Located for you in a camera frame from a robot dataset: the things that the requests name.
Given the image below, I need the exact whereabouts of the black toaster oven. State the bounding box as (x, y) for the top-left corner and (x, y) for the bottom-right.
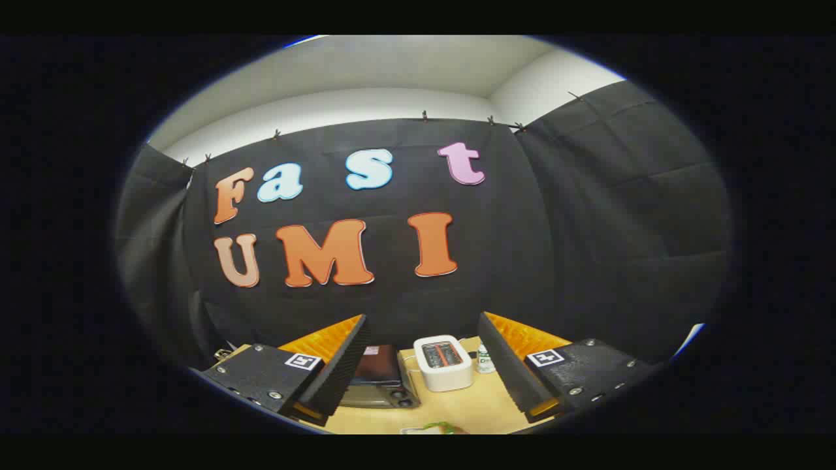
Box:
(340, 345), (422, 409)

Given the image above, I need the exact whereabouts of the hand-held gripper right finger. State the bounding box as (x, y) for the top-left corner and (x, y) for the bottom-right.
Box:
(478, 311), (660, 424)

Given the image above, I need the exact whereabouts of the white pop-up toaster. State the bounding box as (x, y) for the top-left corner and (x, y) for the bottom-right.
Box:
(413, 334), (474, 392)

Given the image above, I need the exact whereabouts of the white paper sheet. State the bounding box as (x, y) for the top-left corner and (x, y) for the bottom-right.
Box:
(673, 322), (706, 358)

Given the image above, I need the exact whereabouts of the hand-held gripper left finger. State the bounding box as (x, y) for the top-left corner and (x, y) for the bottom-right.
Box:
(202, 314), (370, 426)

